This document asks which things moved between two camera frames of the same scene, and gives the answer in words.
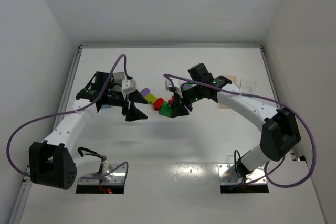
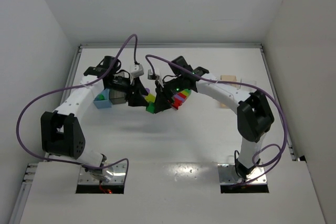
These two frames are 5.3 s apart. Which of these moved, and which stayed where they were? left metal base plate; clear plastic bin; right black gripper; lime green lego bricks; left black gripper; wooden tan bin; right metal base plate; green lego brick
Moved: right black gripper; left black gripper; green lego brick
Stayed: right metal base plate; clear plastic bin; lime green lego bricks; wooden tan bin; left metal base plate
